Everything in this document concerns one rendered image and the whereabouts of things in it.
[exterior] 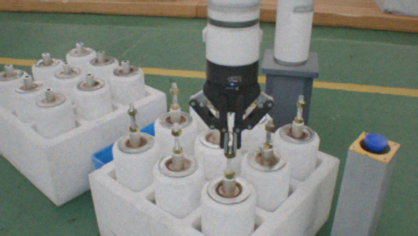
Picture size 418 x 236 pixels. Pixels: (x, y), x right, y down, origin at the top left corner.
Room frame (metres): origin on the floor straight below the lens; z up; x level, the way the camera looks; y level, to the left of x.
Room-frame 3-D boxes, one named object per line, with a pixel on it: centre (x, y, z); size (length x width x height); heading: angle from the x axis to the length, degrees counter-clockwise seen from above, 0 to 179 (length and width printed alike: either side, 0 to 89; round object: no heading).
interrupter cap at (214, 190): (0.55, -0.03, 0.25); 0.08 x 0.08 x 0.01
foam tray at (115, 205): (0.71, -0.01, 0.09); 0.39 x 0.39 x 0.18; 51
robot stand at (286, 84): (1.03, -0.21, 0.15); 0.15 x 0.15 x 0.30; 79
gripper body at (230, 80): (0.55, -0.03, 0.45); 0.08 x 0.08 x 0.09
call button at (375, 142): (0.59, -0.28, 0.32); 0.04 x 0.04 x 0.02
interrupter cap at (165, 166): (0.62, 0.06, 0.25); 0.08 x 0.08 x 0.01
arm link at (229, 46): (0.56, -0.03, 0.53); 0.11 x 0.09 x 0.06; 178
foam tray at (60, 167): (1.05, 0.41, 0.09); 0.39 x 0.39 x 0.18; 48
